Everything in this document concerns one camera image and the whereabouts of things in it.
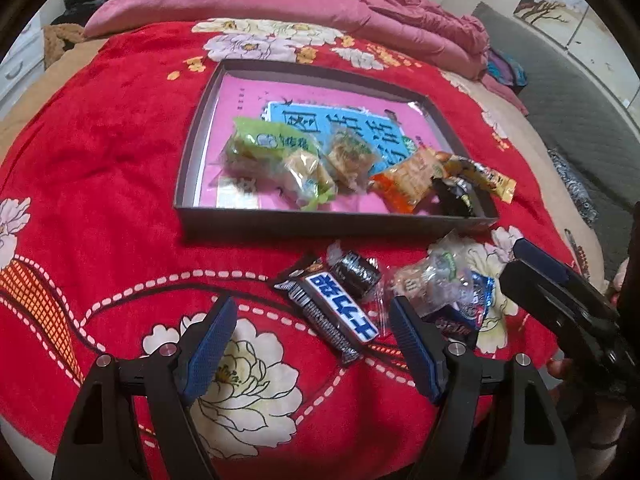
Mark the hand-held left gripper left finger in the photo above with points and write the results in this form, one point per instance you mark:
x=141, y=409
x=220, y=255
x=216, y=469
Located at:
x=212, y=347

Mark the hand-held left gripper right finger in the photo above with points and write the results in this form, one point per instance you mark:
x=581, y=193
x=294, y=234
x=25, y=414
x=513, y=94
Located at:
x=415, y=350

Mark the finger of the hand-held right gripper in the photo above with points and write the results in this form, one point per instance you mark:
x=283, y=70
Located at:
x=540, y=287
x=542, y=256

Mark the blue snack packet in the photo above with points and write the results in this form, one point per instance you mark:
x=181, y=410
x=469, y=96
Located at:
x=475, y=295

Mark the dark chocolate bar blue label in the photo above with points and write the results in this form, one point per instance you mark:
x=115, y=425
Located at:
x=340, y=315

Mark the yellow snack packet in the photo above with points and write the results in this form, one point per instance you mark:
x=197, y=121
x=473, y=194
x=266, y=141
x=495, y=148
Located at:
x=487, y=177

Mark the small black candy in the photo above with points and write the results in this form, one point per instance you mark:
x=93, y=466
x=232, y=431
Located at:
x=357, y=272

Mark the black and green snack packet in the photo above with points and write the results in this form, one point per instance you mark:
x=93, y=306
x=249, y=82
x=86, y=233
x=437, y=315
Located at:
x=452, y=197

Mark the long orange snack packet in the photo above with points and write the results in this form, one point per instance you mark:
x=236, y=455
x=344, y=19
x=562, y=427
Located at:
x=407, y=180

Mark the shallow dark cardboard box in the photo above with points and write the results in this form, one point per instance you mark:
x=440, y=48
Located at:
x=200, y=160

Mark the clear snack packet green ends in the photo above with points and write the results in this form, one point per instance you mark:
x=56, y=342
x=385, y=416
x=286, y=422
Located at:
x=305, y=175

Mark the small beige snack packet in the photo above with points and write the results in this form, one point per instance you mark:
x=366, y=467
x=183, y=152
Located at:
x=350, y=157

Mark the green printed snack packet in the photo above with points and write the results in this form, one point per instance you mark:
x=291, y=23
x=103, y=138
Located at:
x=250, y=142

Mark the person's right hand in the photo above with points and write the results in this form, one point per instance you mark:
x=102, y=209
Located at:
x=557, y=367

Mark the grey patterned cloth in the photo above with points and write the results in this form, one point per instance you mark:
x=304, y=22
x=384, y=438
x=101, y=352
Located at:
x=575, y=185

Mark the grey padded headboard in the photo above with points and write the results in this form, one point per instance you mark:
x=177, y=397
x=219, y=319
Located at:
x=575, y=100

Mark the multicoloured cloth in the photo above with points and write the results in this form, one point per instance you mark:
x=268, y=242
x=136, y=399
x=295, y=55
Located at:
x=507, y=70

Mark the red floral blanket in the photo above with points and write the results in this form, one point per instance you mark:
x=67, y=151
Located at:
x=100, y=160

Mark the brown fuzzy cloth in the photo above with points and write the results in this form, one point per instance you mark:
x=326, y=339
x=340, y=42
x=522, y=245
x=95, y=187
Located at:
x=62, y=42

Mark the pink quilt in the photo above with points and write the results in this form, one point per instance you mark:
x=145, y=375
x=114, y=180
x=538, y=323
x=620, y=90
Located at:
x=300, y=10

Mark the white drawer cabinet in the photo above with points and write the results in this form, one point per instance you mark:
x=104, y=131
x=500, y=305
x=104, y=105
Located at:
x=17, y=60

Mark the dark clothes pile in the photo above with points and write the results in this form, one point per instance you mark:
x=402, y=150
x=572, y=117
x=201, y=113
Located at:
x=82, y=5

